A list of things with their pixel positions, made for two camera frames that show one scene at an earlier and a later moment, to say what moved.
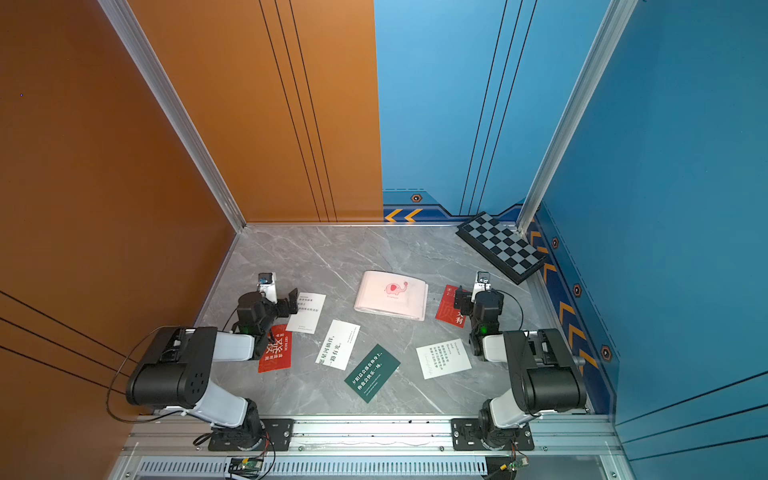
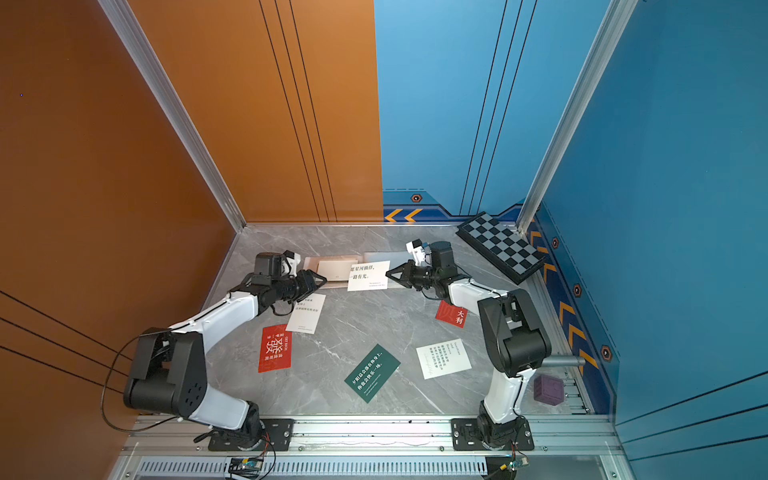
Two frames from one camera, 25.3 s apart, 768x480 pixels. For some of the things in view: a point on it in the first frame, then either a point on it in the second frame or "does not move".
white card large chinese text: x=338 y=345 -> x=369 y=276
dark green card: x=372 y=374 does not move
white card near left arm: x=309 y=308 does not move
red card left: x=279 y=352 does not move
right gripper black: x=466 y=301 -> x=408 y=278
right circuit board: x=511 y=466 does not move
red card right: x=447 y=311 does not move
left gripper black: x=282 y=304 -> x=308 y=283
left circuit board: x=246 y=467 does not move
